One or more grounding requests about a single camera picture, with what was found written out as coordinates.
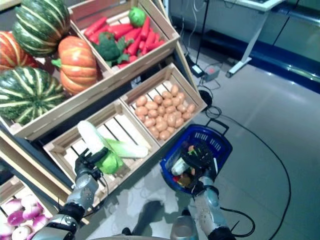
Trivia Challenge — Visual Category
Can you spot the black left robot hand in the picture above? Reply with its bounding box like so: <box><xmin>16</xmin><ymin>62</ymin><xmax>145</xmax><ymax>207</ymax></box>
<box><xmin>74</xmin><ymin>147</ymin><xmax>110</xmax><ymax>176</ymax></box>

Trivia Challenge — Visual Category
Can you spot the wide wooden crate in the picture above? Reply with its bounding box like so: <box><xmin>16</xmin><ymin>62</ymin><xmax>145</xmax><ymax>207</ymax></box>
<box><xmin>0</xmin><ymin>22</ymin><xmax>118</xmax><ymax>141</ymax></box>

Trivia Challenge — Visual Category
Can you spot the long black floor cable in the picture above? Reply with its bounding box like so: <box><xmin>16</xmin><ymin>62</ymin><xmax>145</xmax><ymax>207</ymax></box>
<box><xmin>206</xmin><ymin>106</ymin><xmax>293</xmax><ymax>240</ymax></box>

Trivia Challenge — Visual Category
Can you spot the red orange toy carrot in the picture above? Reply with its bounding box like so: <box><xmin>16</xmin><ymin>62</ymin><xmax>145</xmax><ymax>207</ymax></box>
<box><xmin>83</xmin><ymin>16</ymin><xmax>108</xmax><ymax>37</ymax></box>
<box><xmin>139</xmin><ymin>16</ymin><xmax>151</xmax><ymax>41</ymax></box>
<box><xmin>127</xmin><ymin>34</ymin><xmax>143</xmax><ymax>56</ymax></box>
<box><xmin>107</xmin><ymin>23</ymin><xmax>135</xmax><ymax>38</ymax></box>
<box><xmin>146</xmin><ymin>39</ymin><xmax>166</xmax><ymax>52</ymax></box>

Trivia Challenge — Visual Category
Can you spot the dark green toy broccoli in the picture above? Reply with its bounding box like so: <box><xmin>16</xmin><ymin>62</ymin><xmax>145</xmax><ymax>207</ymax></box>
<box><xmin>96</xmin><ymin>31</ymin><xmax>133</xmax><ymax>67</ymax></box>

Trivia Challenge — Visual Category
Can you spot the black power adapter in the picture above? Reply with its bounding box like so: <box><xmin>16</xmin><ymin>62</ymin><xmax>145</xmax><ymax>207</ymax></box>
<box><xmin>189</xmin><ymin>62</ymin><xmax>205</xmax><ymax>78</ymax></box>

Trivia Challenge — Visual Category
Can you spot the silver right robot leg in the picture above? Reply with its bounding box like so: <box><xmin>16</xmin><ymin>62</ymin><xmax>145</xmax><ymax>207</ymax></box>
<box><xmin>169</xmin><ymin>214</ymin><xmax>201</xmax><ymax>240</ymax></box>

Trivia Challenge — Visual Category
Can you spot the light green round vegetable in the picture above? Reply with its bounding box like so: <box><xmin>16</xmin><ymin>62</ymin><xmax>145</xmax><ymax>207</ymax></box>
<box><xmin>128</xmin><ymin>6</ymin><xmax>147</xmax><ymax>28</ymax></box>

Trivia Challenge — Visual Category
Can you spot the white desk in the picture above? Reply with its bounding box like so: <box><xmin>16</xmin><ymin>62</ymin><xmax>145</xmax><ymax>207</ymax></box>
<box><xmin>204</xmin><ymin>0</ymin><xmax>286</xmax><ymax>79</ymax></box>

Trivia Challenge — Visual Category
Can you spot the black tripod pole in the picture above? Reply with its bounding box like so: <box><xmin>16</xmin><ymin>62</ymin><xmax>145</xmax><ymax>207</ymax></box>
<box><xmin>194</xmin><ymin>0</ymin><xmax>210</xmax><ymax>66</ymax></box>

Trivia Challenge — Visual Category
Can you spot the wooden vegetable display shelf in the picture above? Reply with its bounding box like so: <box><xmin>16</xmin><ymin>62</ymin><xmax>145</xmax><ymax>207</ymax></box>
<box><xmin>0</xmin><ymin>0</ymin><xmax>201</xmax><ymax>226</ymax></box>

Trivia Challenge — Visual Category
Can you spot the grey box red button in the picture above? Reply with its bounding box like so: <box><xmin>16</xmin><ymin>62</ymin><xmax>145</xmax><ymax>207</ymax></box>
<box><xmin>203</xmin><ymin>65</ymin><xmax>221</xmax><ymax>81</ymax></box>

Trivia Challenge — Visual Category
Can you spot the green striped pumpkin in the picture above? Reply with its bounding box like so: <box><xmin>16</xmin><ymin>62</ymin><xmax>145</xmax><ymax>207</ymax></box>
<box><xmin>11</xmin><ymin>0</ymin><xmax>71</xmax><ymax>58</ymax></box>
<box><xmin>0</xmin><ymin>66</ymin><xmax>66</xmax><ymax>126</ymax></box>

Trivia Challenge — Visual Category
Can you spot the large orange striped pumpkin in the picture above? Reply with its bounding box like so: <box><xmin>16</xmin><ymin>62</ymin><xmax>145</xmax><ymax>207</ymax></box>
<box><xmin>0</xmin><ymin>31</ymin><xmax>38</xmax><ymax>73</ymax></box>

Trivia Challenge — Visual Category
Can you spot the blue plastic shopping basket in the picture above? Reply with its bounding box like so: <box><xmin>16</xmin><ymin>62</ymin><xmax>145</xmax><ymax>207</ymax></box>
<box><xmin>159</xmin><ymin>119</ymin><xmax>233</xmax><ymax>196</ymax></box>

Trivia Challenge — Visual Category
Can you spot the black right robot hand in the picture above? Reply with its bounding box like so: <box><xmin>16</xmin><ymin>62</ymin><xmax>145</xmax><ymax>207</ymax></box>
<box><xmin>179</xmin><ymin>141</ymin><xmax>218</xmax><ymax>181</ymax></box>

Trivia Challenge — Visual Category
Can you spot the orange pumpkin green stem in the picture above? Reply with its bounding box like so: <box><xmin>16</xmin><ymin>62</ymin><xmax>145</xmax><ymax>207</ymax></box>
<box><xmin>51</xmin><ymin>35</ymin><xmax>98</xmax><ymax>96</ymax></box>

